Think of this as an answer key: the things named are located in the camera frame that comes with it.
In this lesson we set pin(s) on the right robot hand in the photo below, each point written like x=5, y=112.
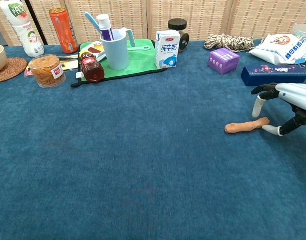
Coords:
x=297, y=96

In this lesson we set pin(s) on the orange sausage-shaped toy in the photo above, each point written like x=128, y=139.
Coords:
x=242, y=128

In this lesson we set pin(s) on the dark blue long box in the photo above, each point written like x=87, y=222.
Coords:
x=272, y=75

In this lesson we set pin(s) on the blue binder clip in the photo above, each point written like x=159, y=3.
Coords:
x=300, y=61

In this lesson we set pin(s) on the white snack bag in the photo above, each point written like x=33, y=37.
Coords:
x=280, y=47

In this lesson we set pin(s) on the clear round plastic container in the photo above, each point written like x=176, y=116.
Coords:
x=303, y=31

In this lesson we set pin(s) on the purple box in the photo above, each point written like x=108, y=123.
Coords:
x=222, y=61

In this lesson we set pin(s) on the bamboo folding screen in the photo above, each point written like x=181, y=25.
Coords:
x=205, y=17

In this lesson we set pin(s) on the glass jar black lid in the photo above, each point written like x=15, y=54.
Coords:
x=184, y=40

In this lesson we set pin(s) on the white blue milk carton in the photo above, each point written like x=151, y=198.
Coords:
x=166, y=50

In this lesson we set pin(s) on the green cloth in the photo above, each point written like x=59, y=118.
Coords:
x=140, y=62

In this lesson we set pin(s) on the blue tablecloth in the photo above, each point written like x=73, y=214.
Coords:
x=142, y=150

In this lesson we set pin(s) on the light blue cup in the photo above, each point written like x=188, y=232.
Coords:
x=116, y=55

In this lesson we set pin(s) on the white purple toothpaste tube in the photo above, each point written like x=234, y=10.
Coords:
x=105, y=27

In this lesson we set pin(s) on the red-brown sauce bottle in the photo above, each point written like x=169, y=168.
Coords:
x=92, y=70

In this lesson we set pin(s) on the white red snack packet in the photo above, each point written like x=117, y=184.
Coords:
x=95, y=48

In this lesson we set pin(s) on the blue toothbrush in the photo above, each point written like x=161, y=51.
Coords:
x=91, y=20

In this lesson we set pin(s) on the razor on yellow card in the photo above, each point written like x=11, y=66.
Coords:
x=69, y=65

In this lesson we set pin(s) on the orange drink can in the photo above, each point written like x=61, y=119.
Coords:
x=64, y=32

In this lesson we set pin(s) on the clear jar of rubber bands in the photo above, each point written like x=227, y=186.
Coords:
x=46, y=72

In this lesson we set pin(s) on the black tripod stand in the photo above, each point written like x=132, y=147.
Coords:
x=35, y=22

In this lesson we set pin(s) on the white drink bottle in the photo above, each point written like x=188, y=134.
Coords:
x=28, y=37

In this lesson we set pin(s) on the woven rattan coaster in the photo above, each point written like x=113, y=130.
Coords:
x=13, y=70

